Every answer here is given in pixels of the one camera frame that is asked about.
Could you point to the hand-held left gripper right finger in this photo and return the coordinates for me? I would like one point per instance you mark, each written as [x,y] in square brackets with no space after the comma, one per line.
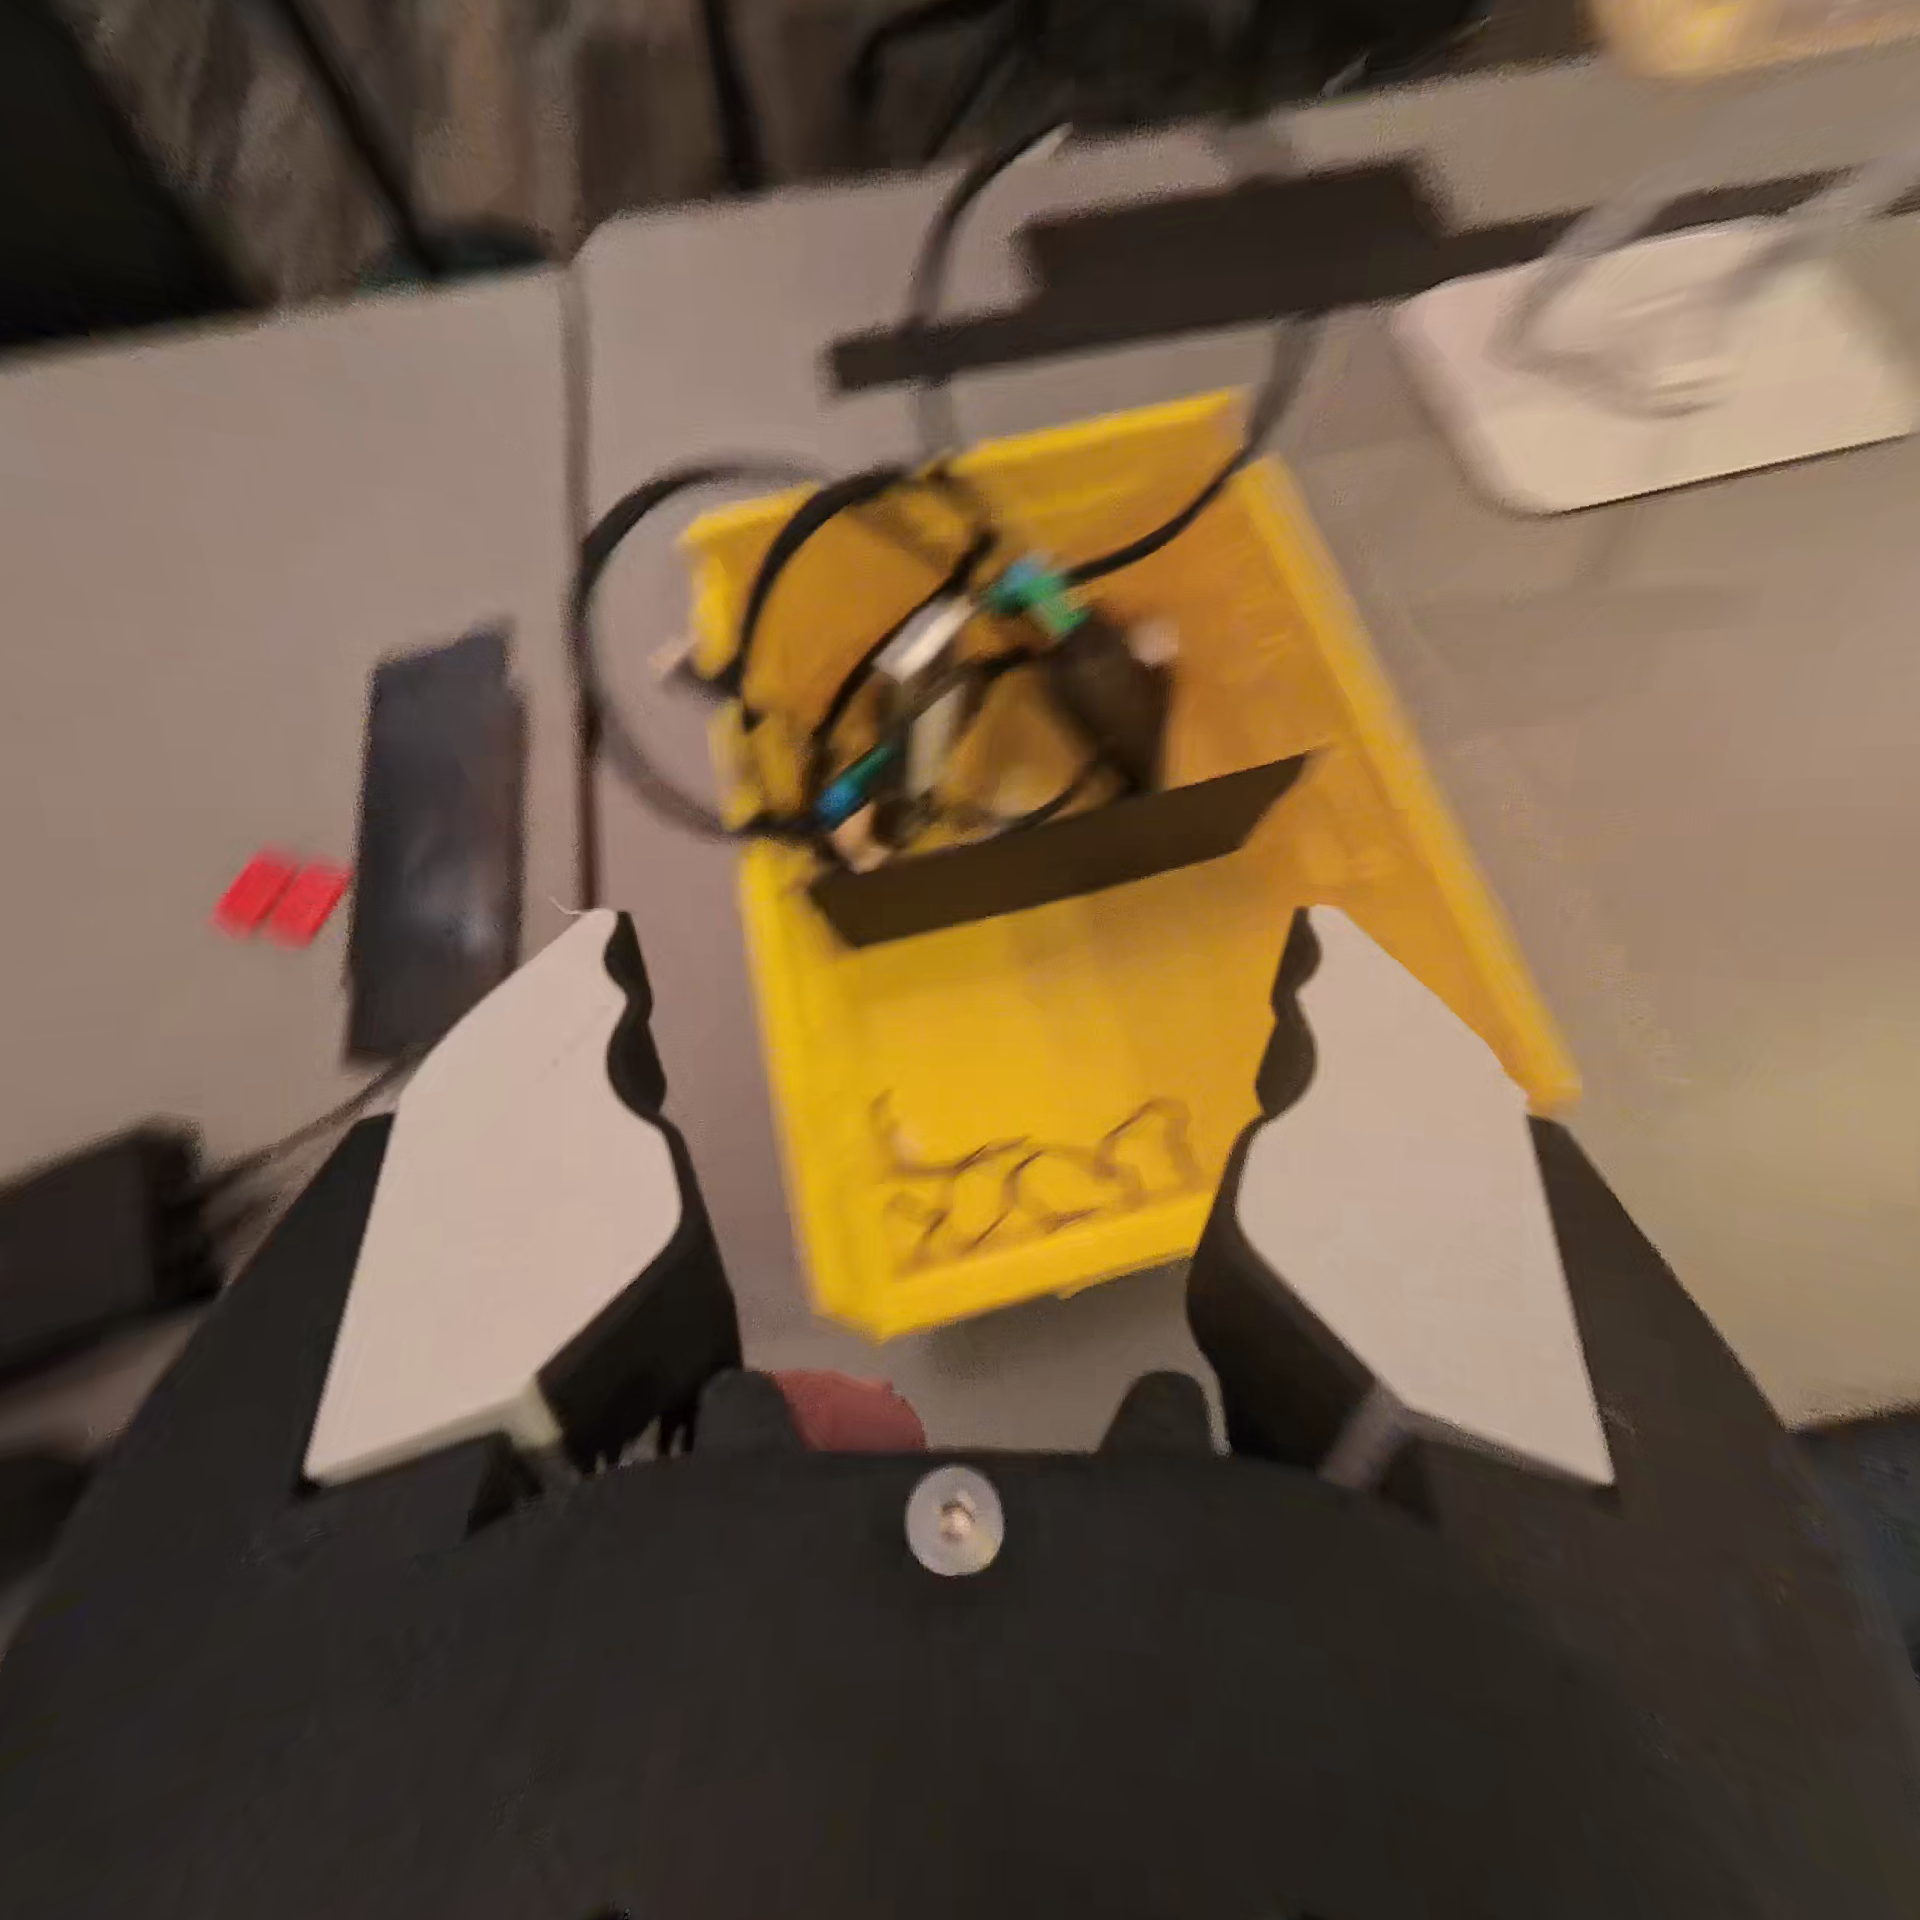
[1411,1200]

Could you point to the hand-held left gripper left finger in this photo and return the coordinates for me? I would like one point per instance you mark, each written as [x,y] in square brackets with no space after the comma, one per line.
[495,1200]

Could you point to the yellow divided storage bin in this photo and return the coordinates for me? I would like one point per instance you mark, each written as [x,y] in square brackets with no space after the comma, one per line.
[1051,1050]

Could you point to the black and silver usb hub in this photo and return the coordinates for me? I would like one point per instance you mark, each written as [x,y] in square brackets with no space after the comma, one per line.
[1120,703]

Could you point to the red tape marker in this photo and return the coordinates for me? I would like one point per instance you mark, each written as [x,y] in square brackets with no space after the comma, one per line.
[252,892]
[311,903]

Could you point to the brown bin divider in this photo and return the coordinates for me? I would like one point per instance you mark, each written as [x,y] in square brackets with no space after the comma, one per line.
[1051,855]

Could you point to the white wooden laptop stand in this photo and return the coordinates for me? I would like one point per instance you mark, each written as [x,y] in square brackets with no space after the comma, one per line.
[1680,390]

